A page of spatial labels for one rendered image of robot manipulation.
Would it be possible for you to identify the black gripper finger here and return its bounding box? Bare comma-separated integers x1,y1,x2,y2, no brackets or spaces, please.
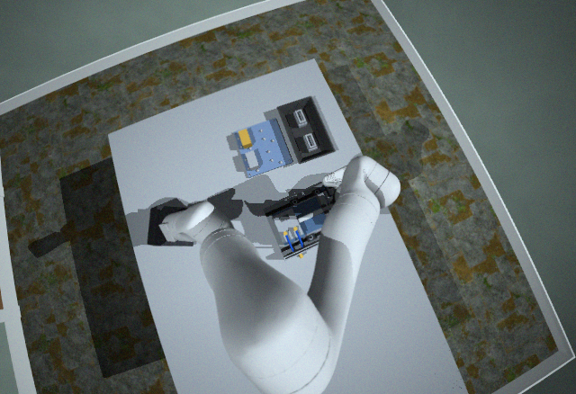
320,203,333,214

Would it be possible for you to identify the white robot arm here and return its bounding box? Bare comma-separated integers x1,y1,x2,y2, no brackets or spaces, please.
159,156,401,394

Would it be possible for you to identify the brass-yellow block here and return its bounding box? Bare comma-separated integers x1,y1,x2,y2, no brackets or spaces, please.
238,129,253,148

